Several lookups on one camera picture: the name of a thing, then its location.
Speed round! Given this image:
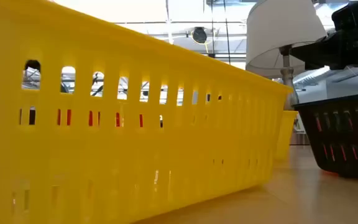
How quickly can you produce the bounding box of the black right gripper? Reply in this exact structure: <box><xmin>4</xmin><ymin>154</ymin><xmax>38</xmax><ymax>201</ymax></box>
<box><xmin>290</xmin><ymin>27</ymin><xmax>358</xmax><ymax>71</ymax></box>

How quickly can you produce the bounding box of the yellow slotted plastic basket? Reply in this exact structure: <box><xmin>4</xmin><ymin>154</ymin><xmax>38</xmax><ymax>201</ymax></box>
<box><xmin>274</xmin><ymin>110</ymin><xmax>299</xmax><ymax>161</ymax></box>
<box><xmin>0</xmin><ymin>0</ymin><xmax>294</xmax><ymax>224</ymax></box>

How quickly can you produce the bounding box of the red slotted plastic basket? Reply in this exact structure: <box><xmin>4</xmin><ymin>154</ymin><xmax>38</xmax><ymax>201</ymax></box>
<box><xmin>57</xmin><ymin>108</ymin><xmax>144</xmax><ymax>128</ymax></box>
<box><xmin>314</xmin><ymin>114</ymin><xmax>358</xmax><ymax>161</ymax></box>

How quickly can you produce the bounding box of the table lamp white shade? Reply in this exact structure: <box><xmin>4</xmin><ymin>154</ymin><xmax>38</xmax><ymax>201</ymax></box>
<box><xmin>246</xmin><ymin>0</ymin><xmax>328</xmax><ymax>146</ymax></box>

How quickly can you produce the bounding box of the silver ventilation duct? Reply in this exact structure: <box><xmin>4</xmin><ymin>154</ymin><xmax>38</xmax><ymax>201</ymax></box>
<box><xmin>293</xmin><ymin>65</ymin><xmax>358</xmax><ymax>94</ymax></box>

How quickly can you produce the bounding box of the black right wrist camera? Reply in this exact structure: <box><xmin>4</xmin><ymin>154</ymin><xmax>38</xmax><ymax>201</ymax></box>
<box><xmin>331</xmin><ymin>0</ymin><xmax>358</xmax><ymax>31</ymax></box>

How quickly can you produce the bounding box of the black hanging cable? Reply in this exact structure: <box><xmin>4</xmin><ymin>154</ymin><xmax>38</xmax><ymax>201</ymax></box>
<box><xmin>223</xmin><ymin>0</ymin><xmax>231</xmax><ymax>65</ymax></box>
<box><xmin>209</xmin><ymin>0</ymin><xmax>214</xmax><ymax>58</ymax></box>

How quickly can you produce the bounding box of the black ceiling cable reel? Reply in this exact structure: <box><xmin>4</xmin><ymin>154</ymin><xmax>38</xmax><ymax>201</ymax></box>
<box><xmin>191</xmin><ymin>26</ymin><xmax>210</xmax><ymax>54</ymax></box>

